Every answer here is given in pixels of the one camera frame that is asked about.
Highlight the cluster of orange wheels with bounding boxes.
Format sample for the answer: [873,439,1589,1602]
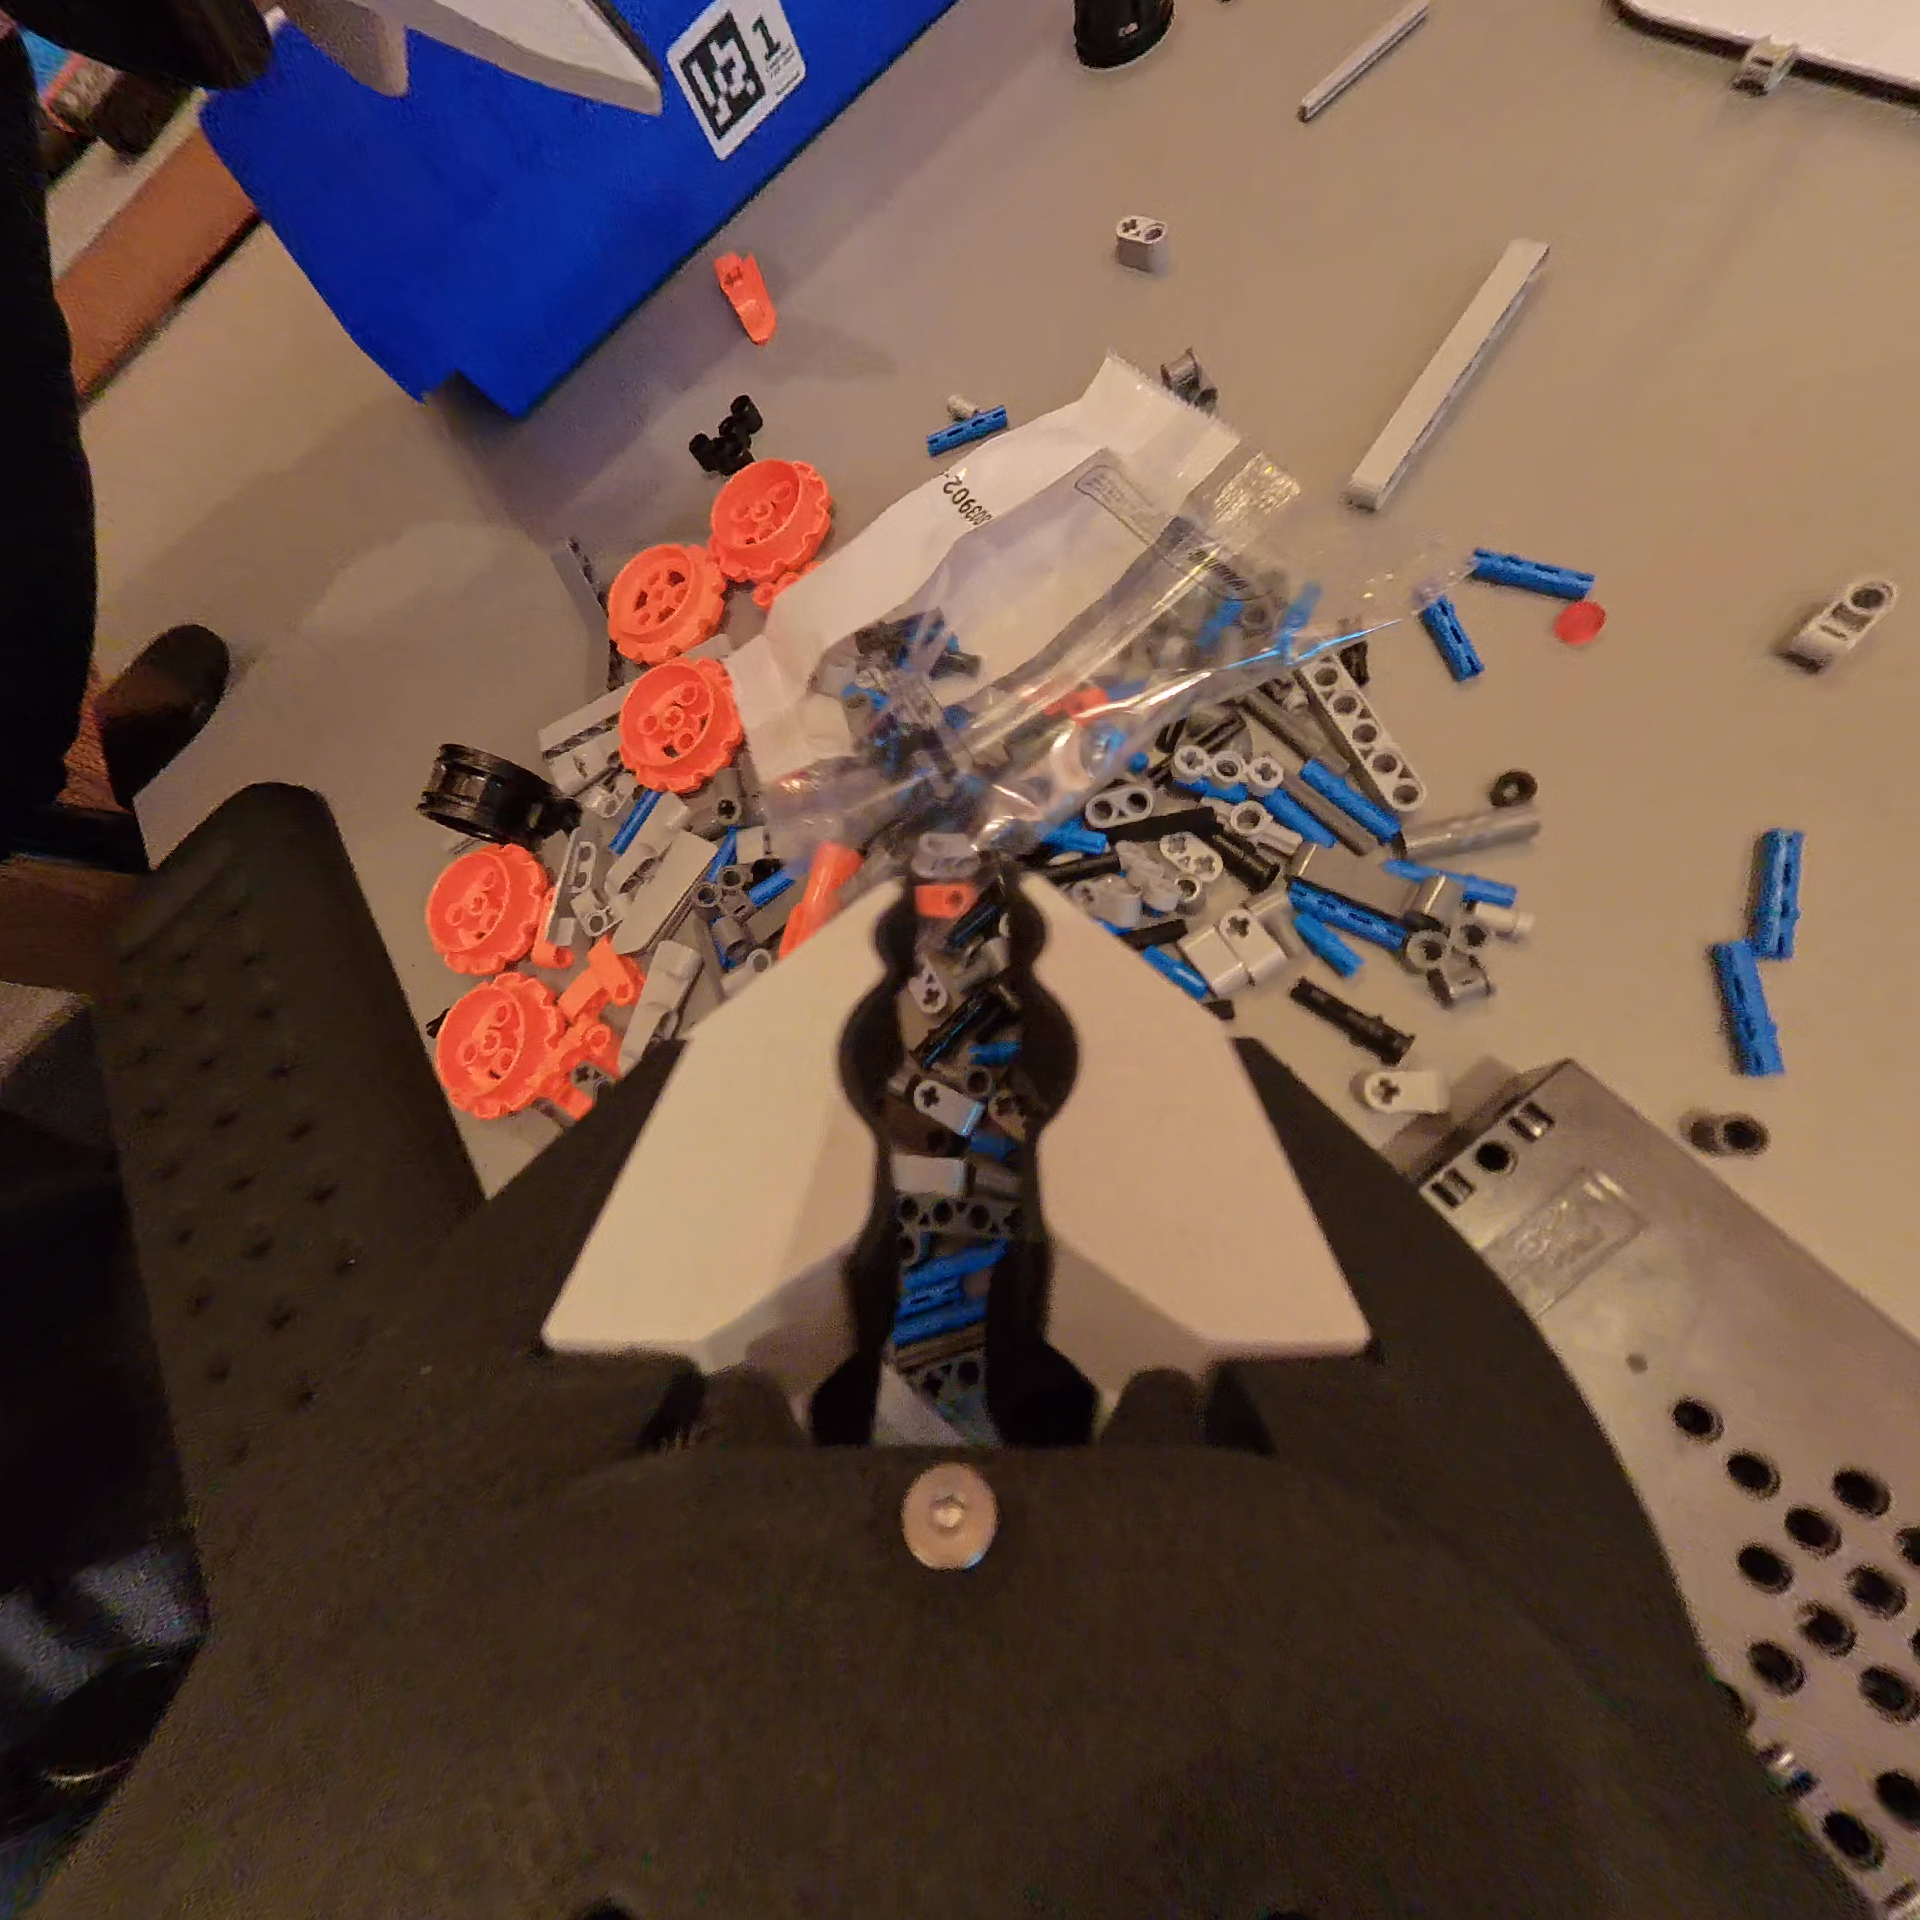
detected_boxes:
[422,457,835,1126]

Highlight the pile of small building parts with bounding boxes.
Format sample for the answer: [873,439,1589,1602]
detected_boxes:
[532,497,1547,1403]

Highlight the black perforated motor block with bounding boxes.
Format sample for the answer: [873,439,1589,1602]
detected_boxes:
[1381,1057,1920,1892]

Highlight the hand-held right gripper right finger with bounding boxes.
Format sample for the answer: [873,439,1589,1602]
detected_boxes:
[1001,874,1373,1440]

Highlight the light grey connector piece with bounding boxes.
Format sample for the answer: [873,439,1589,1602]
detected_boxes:
[1776,577,1899,672]

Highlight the black rounded object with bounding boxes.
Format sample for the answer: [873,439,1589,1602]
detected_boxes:
[94,623,234,812]

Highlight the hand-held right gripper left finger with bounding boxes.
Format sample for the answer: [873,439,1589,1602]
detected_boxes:
[540,879,913,1446]

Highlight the white book stand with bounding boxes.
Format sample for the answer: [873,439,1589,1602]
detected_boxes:
[1611,0,1920,111]

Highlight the blue plastic bin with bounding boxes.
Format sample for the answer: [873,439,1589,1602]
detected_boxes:
[198,0,962,419]

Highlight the long grey beam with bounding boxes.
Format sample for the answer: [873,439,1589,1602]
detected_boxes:
[1341,239,1553,514]

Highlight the small clear white-label parts bag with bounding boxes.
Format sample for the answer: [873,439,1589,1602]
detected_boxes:
[744,353,1472,903]

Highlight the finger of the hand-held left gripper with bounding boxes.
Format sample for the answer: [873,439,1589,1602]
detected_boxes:
[281,0,666,118]

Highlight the black dimpled pad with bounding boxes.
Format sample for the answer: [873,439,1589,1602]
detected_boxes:
[89,779,489,1518]

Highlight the person's legs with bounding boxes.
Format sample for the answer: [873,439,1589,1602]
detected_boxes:
[0,840,213,1920]

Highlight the black wheel rim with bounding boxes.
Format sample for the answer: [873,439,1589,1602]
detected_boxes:
[416,745,579,848]

